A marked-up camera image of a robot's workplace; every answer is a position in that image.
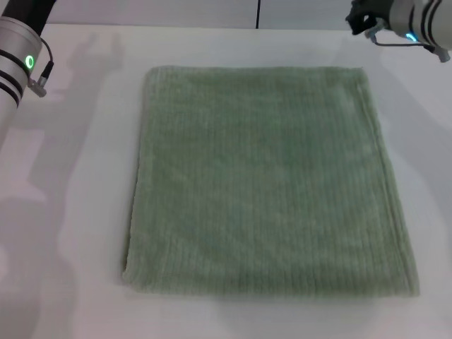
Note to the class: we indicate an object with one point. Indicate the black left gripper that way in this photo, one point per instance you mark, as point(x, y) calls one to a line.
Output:
point(28, 12)

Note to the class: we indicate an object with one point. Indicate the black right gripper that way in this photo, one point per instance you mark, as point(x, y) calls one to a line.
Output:
point(367, 10)

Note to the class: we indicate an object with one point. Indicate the green ribbed towel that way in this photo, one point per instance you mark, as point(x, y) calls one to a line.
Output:
point(268, 176)

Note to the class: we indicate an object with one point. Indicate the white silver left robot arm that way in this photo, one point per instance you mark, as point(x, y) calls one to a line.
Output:
point(10, 70)

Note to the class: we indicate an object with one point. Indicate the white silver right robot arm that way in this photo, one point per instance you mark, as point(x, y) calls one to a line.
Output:
point(423, 17)

